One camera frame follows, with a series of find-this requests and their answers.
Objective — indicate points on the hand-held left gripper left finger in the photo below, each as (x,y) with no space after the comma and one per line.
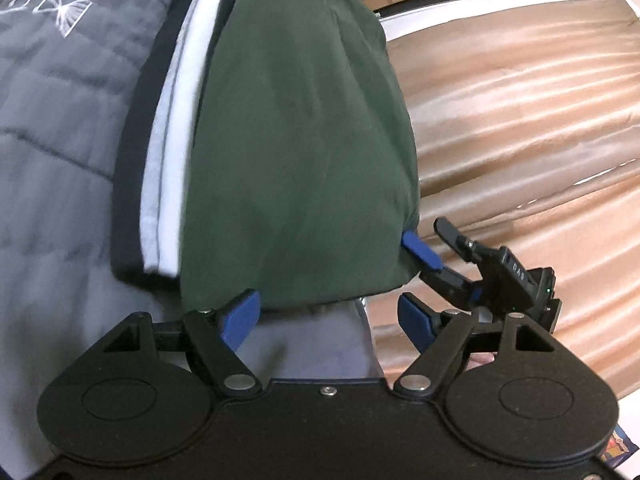
(242,317)

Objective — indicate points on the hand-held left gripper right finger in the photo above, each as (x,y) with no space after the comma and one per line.
(417,322)

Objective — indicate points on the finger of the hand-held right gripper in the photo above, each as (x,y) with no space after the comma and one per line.
(455,237)
(422,251)

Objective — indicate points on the dark green t-shirt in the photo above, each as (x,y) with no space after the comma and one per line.
(300,135)

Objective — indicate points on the beige curtain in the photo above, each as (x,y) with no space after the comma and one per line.
(525,135)

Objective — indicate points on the folded white garment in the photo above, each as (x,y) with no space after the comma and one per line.
(165,185)

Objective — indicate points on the colourful printed packet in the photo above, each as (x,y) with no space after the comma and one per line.
(614,444)

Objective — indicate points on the grey quilted bedspread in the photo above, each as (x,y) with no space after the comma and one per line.
(50,160)

